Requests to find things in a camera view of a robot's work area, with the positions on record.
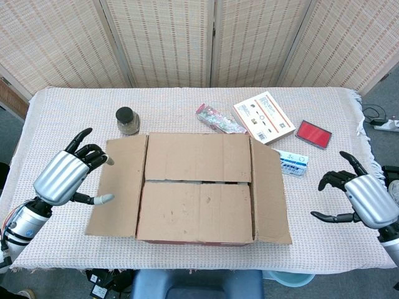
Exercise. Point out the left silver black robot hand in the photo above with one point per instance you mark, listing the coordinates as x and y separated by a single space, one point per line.
59 177

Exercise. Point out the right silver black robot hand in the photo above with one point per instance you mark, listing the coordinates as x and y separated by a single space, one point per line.
371 199

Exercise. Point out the red cardboard shipping box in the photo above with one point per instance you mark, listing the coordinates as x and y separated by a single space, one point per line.
193 205

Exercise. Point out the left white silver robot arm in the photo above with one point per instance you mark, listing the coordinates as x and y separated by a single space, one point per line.
25 227

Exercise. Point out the blue white toothpaste box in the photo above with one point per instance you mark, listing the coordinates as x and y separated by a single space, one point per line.
293 163

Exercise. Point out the white orange product box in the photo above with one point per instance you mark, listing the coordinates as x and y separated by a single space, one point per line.
265 116

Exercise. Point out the white shoe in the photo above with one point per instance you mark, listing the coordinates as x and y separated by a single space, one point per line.
394 188

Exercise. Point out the beige woven tablecloth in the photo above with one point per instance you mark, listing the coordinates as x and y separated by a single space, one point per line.
78 109

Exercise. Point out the white power strip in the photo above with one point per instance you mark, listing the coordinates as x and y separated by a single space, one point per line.
388 124

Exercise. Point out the red stamp ink pad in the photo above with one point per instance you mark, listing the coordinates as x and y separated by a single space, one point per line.
313 134

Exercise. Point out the glass jar with black lid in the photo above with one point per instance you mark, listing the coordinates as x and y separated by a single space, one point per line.
127 120

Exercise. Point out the brown wooden cabinet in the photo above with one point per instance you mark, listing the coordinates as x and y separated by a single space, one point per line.
12 99

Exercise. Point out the light blue plastic bucket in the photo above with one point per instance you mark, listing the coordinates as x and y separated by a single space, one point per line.
290 278

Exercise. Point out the black electronics unit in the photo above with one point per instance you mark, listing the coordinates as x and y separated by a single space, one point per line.
106 285

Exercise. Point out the beige shoe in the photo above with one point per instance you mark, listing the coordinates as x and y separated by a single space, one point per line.
25 294

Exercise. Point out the colourful snack packet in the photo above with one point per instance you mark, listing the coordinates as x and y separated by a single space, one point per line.
215 120

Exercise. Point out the woven folding screen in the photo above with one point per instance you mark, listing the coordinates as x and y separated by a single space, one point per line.
156 40

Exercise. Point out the blue padded seat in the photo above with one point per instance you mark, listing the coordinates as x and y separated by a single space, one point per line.
196 283

